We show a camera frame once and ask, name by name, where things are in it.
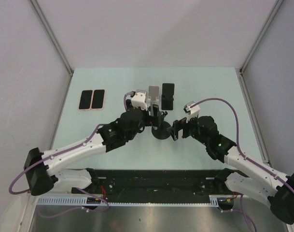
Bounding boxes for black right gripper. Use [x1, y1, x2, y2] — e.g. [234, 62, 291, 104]
[167, 112, 209, 146]

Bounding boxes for black round base phone stand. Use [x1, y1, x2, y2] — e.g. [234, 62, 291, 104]
[152, 111, 171, 140]

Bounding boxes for black folding phone stand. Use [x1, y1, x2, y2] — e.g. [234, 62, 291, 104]
[161, 83, 175, 111]

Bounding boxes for pink cased smartphone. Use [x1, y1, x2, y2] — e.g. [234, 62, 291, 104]
[78, 90, 93, 110]
[91, 89, 105, 110]

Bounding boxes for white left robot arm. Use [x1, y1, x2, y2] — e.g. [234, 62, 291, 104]
[24, 107, 166, 196]

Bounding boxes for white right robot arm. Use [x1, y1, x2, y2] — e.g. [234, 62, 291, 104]
[167, 116, 294, 225]

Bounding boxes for silver folding phone stand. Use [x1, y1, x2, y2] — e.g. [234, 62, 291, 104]
[147, 86, 160, 106]

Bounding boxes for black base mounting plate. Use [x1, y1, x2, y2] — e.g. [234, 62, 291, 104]
[84, 169, 235, 203]

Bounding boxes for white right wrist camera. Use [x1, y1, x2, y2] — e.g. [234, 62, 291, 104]
[183, 101, 200, 123]

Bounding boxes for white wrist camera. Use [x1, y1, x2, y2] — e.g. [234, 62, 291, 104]
[183, 101, 200, 123]
[131, 89, 148, 111]

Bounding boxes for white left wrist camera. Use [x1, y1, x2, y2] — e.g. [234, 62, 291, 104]
[131, 89, 148, 111]

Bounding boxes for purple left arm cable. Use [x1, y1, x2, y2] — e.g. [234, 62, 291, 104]
[8, 91, 134, 218]

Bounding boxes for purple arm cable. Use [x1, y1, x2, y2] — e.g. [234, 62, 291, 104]
[192, 98, 294, 232]
[8, 91, 134, 218]

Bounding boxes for white slotted cable duct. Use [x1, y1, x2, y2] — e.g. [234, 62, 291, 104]
[36, 196, 232, 207]

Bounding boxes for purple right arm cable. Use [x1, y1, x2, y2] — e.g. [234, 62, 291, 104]
[192, 98, 294, 232]

